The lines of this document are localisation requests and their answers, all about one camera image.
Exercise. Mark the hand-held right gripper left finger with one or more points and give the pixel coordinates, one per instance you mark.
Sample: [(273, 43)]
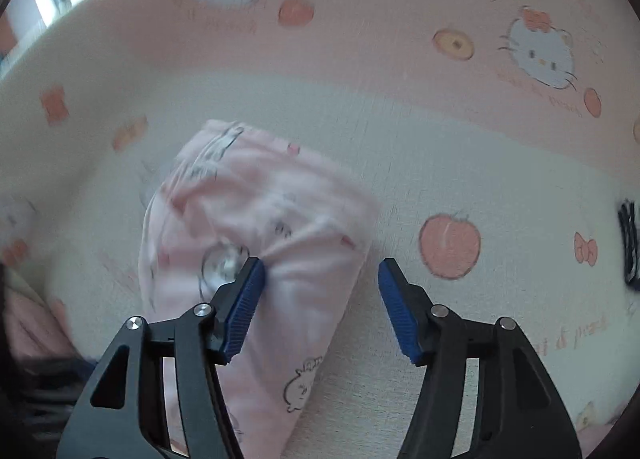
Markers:
[(245, 311)]

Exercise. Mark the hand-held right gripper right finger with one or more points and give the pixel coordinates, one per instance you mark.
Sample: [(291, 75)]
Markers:
[(397, 311)]

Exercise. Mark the pink printed pants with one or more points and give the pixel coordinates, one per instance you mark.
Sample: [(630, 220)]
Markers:
[(300, 249)]

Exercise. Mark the folded dark striped clothes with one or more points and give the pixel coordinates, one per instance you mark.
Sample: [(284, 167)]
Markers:
[(630, 244)]

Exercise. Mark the cartoon cat printed blanket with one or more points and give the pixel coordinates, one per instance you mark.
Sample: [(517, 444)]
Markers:
[(425, 139)]

